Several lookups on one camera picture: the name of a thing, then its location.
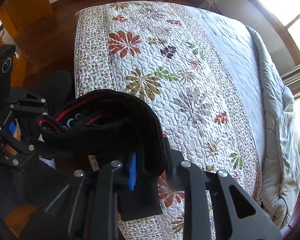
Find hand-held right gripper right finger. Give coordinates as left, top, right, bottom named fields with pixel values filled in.
left=162, top=134, right=282, bottom=240

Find wooden framed window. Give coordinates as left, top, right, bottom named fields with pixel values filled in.
left=244, top=0, right=300, bottom=65

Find grey duvet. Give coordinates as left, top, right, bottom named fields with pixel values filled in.
left=245, top=25, right=300, bottom=230

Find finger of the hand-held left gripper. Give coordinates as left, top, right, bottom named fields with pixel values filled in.
left=0, top=112, right=44, bottom=172
left=7, top=87, right=50, bottom=122

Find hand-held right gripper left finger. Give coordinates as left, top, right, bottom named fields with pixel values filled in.
left=69, top=152, right=138, bottom=240

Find person's leg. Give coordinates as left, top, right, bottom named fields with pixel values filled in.
left=27, top=70, right=77, bottom=105

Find beige curtain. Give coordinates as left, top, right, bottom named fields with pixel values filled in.
left=281, top=60, right=300, bottom=99

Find orange wooden cabinet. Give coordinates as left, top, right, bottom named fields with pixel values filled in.
left=0, top=0, right=53, bottom=88

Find grey bed sheet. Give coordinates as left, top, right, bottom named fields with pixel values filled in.
left=190, top=6, right=280, bottom=160

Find wire basket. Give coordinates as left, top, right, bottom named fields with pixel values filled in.
left=197, top=0, right=219, bottom=12

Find black pants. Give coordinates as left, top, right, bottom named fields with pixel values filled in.
left=35, top=89, right=174, bottom=222

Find floral quilted bedspread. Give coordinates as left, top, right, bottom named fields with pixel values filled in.
left=74, top=1, right=263, bottom=240

